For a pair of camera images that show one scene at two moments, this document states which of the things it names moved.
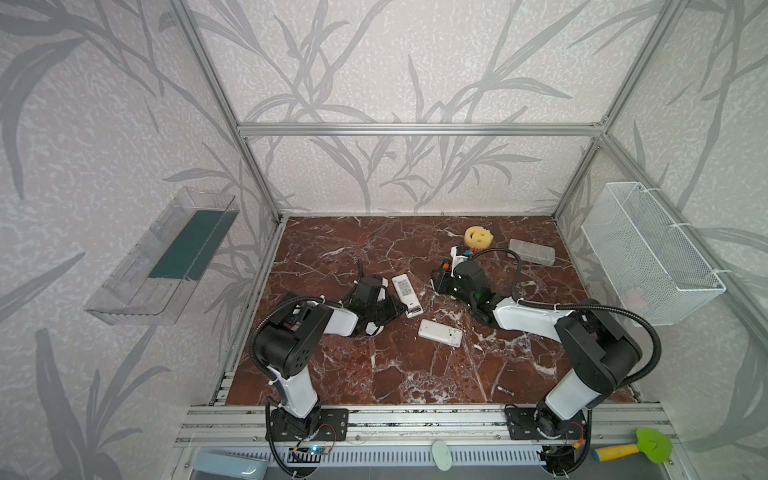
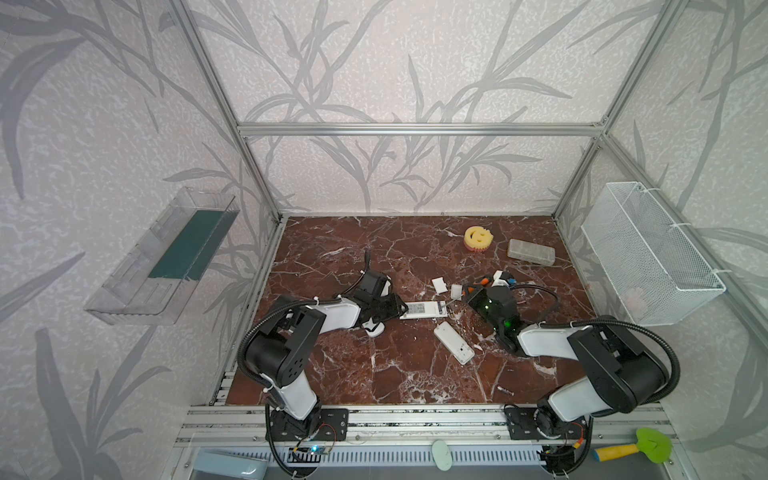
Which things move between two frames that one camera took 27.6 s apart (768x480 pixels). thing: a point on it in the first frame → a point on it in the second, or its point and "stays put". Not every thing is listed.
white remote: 440,333 → 454,343
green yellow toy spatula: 656,446 stays put
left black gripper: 372,294 stays put
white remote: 406,295 → 424,309
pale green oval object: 442,455 stays put
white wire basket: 651,271 stays put
